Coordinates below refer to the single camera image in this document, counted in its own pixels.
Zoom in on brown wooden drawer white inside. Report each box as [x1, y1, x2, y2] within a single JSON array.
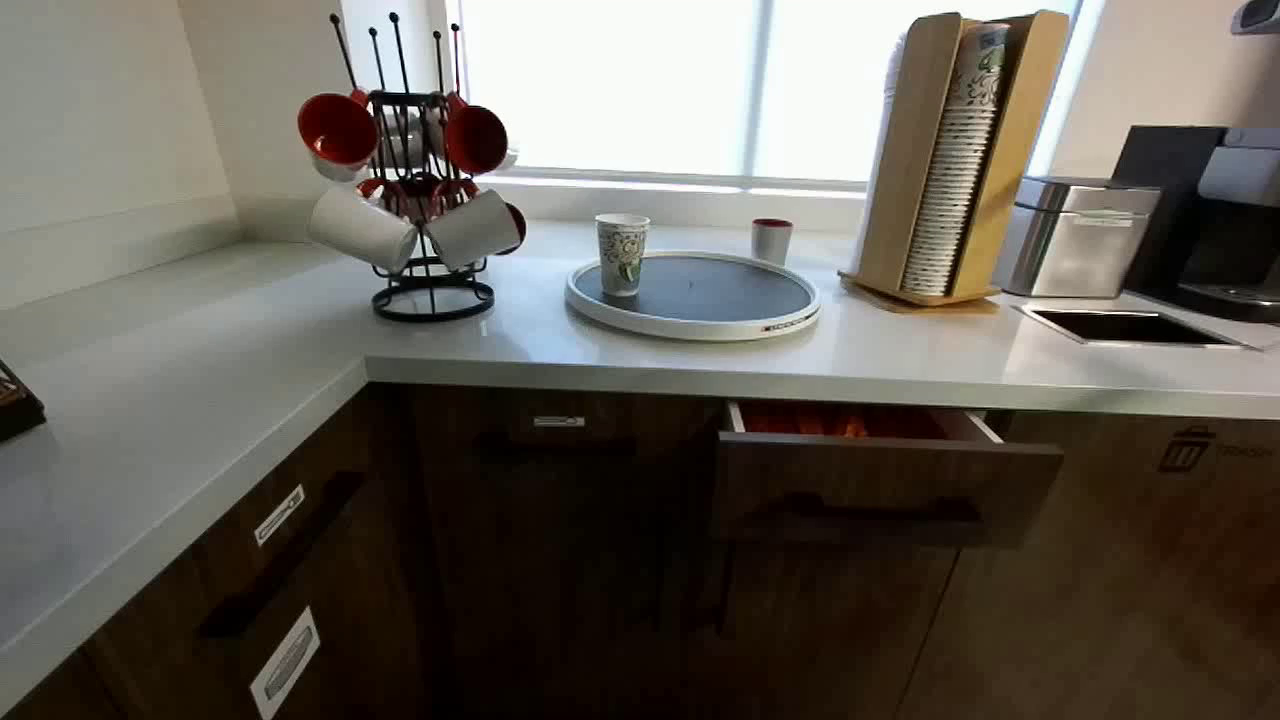
[[708, 397, 1068, 551]]

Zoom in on orange packets in drawer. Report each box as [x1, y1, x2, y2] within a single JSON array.
[[740, 403, 986, 449]]

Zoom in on printed paper cup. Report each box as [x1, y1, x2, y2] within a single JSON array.
[[594, 210, 654, 300]]

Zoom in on small potted plant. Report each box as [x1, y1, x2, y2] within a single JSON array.
[[749, 215, 795, 266]]

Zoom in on white mug red inside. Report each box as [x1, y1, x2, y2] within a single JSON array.
[[293, 87, 385, 184], [436, 93, 514, 179], [424, 186, 531, 272], [307, 179, 419, 275]]

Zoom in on bright window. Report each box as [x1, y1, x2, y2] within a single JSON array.
[[451, 0, 1113, 191]]

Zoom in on wooden cup dispenser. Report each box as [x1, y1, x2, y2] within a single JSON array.
[[841, 6, 1075, 313]]

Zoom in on stack of printed paper cups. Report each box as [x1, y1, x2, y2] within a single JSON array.
[[900, 21, 1011, 300]]

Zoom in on metal napkin holder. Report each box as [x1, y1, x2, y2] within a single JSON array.
[[1003, 175, 1163, 300]]

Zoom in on metal rimmed counter chute opening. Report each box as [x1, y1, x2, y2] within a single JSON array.
[[1015, 294, 1257, 356]]

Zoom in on brown wooden main cabinet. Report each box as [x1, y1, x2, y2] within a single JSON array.
[[395, 384, 1280, 720]]

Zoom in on black coffee machine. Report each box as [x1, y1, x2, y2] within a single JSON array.
[[1107, 119, 1280, 324]]

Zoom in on dark flat device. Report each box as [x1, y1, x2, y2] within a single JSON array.
[[0, 356, 53, 443]]

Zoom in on grey overhead object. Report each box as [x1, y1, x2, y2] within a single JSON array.
[[1231, 0, 1280, 40]]

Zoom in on black wire mug rack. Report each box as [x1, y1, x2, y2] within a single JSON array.
[[326, 6, 501, 324]]

